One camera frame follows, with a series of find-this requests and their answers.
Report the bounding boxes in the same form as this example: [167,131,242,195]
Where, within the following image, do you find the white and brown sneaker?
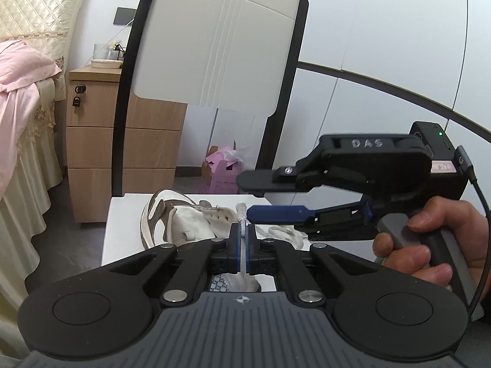
[141,189,307,293]

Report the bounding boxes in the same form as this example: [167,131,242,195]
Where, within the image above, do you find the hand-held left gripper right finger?
[245,224,378,307]

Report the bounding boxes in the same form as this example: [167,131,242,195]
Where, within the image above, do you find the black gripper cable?
[454,146,491,317]

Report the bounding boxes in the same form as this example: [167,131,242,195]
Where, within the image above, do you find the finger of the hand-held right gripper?
[237,149,327,197]
[247,198,379,243]

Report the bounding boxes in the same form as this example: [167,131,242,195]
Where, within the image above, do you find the wooden drawer cabinet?
[66,65,188,225]

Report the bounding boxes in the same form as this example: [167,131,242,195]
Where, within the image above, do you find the pink blanket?
[0,39,63,196]

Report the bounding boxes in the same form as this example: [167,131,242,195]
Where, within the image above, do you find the pink cardboard box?
[202,140,250,195]

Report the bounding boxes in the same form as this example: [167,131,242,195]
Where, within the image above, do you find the small dried plant pot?
[109,39,126,62]

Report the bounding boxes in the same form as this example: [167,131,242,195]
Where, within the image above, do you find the person's right hand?
[372,196,491,292]

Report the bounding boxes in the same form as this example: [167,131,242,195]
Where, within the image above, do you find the white tray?
[91,58,122,70]

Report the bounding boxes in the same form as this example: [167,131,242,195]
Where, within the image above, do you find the dark wall socket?
[114,7,137,25]

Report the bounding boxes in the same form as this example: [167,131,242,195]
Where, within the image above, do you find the white shoelace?
[235,202,307,277]

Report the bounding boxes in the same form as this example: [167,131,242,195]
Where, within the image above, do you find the white chair with black frame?
[100,0,311,292]

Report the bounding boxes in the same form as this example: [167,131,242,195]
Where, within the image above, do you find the keys in cabinet lock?
[73,84,86,113]

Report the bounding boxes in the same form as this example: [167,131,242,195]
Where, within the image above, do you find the cream quilted headboard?
[0,0,91,67]

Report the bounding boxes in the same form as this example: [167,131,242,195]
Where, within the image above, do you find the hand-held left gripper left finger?
[103,224,246,307]

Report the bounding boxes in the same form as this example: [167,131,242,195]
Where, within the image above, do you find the clear plastic bag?
[222,148,246,165]

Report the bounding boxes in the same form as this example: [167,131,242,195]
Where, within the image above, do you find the bed with cream skirt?
[0,71,68,349]

